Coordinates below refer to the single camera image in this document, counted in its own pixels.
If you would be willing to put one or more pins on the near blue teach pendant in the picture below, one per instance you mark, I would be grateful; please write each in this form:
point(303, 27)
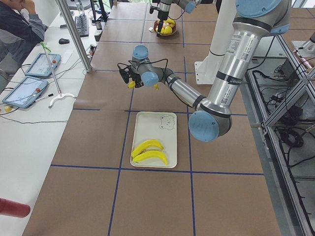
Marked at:
point(26, 92)

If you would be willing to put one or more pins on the far blue teach pendant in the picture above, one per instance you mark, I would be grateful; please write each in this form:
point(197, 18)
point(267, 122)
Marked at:
point(40, 67)

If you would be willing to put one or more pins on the person in dark jacket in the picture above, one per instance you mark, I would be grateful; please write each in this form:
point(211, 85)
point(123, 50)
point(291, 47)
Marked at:
point(21, 29)

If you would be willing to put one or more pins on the white grabber stick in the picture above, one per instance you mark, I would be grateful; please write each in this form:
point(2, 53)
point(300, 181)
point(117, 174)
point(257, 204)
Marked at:
point(60, 95)

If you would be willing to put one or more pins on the pink yellow apple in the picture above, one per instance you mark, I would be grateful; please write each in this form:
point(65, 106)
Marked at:
point(166, 25)

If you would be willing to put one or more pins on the cream bear tray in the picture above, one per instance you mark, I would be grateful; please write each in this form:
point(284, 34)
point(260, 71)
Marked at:
point(160, 126)

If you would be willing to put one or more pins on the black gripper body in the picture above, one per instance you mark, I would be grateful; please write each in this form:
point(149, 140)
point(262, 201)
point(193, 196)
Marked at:
point(162, 15)
point(136, 77)

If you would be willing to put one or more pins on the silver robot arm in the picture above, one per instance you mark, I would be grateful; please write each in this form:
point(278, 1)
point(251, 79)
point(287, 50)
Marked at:
point(241, 24)
point(186, 5)

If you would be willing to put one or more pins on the black computer mouse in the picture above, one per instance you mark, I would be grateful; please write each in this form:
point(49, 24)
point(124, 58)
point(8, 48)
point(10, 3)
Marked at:
point(63, 41)

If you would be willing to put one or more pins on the yellow banana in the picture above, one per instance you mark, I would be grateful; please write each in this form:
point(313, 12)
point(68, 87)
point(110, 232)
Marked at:
point(131, 85)
point(146, 144)
point(171, 22)
point(151, 154)

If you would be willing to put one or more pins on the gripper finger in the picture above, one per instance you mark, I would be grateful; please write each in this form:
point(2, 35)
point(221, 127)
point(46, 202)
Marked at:
point(160, 26)
point(138, 85)

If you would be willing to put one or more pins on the red bottle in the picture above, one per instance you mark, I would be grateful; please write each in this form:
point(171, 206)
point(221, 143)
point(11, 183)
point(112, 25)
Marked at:
point(14, 209)

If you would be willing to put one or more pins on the aluminium frame post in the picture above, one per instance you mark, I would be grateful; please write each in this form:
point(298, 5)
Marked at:
point(62, 4)

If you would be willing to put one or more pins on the brown wicker basket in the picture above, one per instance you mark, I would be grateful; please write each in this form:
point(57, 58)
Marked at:
point(156, 25)

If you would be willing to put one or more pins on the black keyboard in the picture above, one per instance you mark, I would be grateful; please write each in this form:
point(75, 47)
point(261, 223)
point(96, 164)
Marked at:
point(82, 25)

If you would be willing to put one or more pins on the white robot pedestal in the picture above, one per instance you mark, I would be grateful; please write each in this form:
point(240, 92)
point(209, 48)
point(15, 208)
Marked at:
point(206, 70)

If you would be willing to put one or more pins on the blue teach pendant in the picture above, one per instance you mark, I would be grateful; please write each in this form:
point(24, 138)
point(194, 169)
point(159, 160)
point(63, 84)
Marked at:
point(26, 92)
point(40, 67)

